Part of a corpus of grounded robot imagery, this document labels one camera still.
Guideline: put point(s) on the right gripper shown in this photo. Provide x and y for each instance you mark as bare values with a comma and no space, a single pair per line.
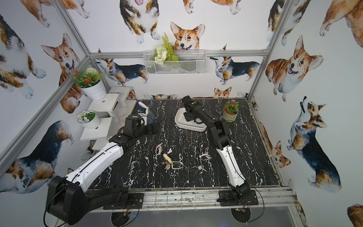
186,117

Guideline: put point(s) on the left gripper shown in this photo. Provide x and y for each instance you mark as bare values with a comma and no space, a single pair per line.
153,127

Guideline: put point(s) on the white pink band watch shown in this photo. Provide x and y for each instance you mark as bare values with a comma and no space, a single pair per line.
205,157

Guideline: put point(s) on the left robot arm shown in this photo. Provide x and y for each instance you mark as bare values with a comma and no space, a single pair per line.
70,199

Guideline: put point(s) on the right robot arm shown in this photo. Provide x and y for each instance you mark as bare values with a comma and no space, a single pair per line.
220,136

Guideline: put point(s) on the white storage box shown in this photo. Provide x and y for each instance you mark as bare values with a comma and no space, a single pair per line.
193,125

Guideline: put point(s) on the clear blue spray bottle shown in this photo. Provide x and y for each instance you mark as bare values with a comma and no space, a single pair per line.
150,118

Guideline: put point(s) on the white stepped shelf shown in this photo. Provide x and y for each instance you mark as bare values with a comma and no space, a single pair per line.
112,112

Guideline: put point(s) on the green pot red flowers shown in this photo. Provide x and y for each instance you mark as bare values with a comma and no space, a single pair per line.
230,111

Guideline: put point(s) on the small white flower pot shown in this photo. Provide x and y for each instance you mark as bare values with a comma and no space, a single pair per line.
88,119

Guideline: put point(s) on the large white flower pot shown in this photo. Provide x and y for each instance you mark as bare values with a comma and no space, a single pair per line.
90,82

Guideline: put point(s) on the green fern white flowers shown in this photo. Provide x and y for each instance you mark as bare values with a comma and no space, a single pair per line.
164,52

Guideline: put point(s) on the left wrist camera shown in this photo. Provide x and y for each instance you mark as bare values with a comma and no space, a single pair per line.
143,112

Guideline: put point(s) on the white wire wall basket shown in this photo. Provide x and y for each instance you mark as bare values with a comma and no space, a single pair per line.
185,62

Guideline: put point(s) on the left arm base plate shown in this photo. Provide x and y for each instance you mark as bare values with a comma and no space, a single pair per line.
133,200

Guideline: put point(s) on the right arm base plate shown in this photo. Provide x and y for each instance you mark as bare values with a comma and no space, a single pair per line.
231,198

